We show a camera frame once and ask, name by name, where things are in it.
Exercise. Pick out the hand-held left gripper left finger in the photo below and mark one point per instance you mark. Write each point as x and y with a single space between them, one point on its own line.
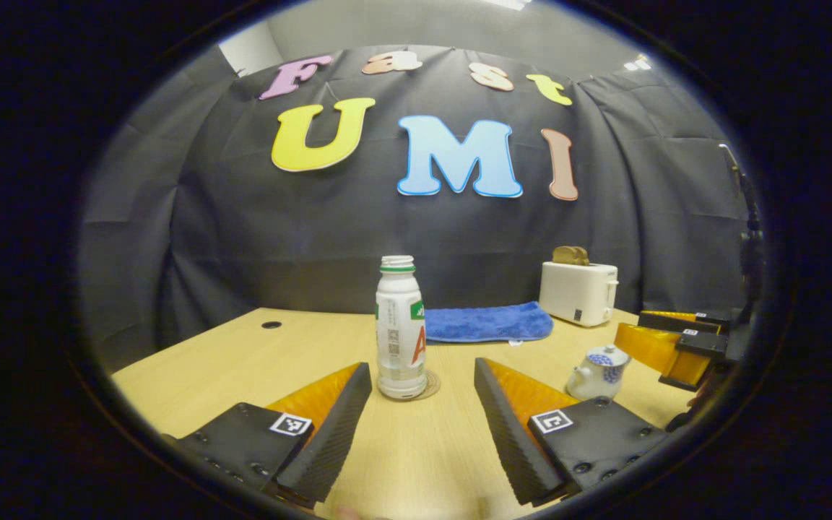
336 433

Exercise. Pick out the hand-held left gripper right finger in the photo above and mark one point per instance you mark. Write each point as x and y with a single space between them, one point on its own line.
506 433

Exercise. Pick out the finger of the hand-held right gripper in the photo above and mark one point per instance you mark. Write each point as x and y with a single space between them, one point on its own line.
647 347
676 322

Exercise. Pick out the blue white teacup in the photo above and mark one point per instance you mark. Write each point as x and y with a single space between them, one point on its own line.
593 383

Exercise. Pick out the round brown coaster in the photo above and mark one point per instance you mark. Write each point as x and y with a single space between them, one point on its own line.
433 384

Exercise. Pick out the white water bottle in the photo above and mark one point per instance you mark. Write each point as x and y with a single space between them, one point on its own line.
398 325

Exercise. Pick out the white toaster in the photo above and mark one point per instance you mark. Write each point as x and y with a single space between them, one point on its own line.
575 292

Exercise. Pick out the blue towel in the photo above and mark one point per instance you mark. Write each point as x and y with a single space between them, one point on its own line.
488 323

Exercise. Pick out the brown toast slice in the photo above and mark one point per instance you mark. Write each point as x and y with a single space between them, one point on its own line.
581 256
562 256

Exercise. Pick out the black backdrop cloth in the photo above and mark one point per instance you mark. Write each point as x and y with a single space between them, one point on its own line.
279 238

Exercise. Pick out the small ceiling light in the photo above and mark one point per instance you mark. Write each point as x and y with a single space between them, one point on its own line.
636 63

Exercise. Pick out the ceiling light panel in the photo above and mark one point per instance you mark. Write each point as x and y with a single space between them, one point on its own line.
506 3

